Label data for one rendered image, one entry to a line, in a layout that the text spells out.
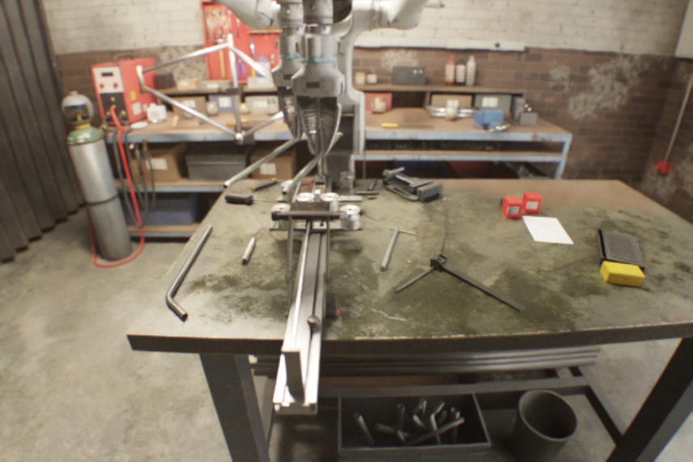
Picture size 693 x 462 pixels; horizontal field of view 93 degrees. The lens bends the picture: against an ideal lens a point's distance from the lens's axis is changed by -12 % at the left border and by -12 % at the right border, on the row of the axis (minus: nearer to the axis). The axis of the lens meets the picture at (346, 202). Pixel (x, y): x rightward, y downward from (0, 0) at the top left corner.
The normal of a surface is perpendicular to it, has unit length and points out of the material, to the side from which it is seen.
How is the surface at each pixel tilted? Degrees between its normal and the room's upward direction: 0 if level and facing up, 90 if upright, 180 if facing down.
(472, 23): 90
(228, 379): 90
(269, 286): 0
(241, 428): 90
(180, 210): 90
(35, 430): 0
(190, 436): 0
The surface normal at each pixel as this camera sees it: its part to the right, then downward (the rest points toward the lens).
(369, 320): 0.00, -0.90
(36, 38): 0.69, 0.32
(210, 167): 0.01, 0.43
